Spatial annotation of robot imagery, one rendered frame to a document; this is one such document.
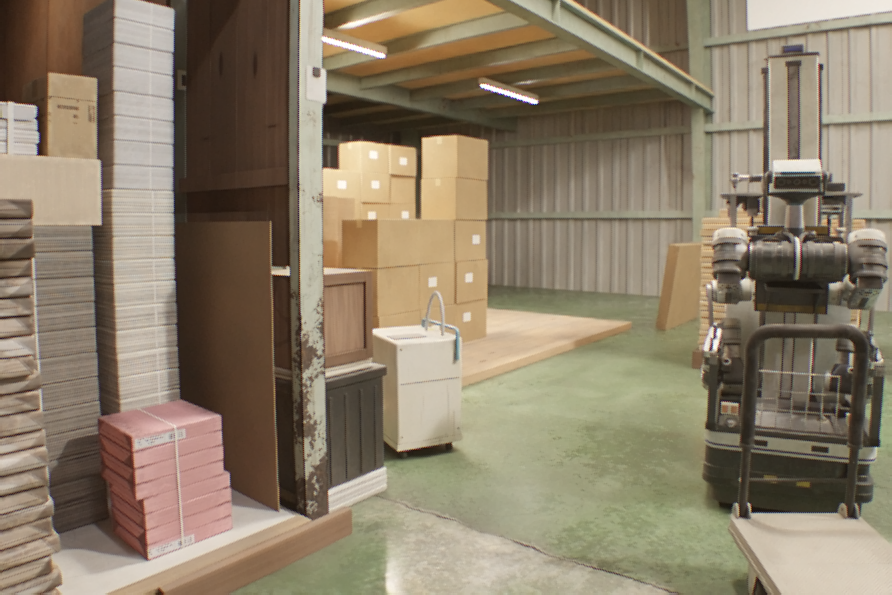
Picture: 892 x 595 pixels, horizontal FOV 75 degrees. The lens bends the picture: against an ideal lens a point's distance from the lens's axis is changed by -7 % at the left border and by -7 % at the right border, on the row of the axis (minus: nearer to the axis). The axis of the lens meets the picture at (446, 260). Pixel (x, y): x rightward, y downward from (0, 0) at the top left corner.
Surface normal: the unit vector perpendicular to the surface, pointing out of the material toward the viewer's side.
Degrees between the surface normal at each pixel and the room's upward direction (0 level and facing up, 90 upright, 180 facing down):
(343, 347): 90
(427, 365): 90
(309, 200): 90
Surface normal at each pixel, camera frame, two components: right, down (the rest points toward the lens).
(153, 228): 0.79, 0.04
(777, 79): -0.44, 0.05
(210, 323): -0.62, 0.04
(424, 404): 0.46, 0.05
